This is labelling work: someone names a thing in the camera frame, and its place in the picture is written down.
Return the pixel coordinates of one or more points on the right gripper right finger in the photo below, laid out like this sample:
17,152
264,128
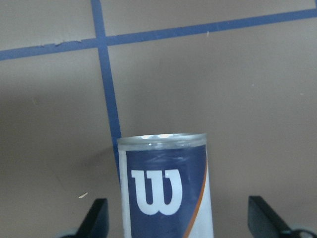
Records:
264,222

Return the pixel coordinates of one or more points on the clear tennis ball can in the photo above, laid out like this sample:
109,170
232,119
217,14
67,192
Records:
165,186

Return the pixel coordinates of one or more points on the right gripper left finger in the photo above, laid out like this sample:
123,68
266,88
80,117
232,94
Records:
95,223

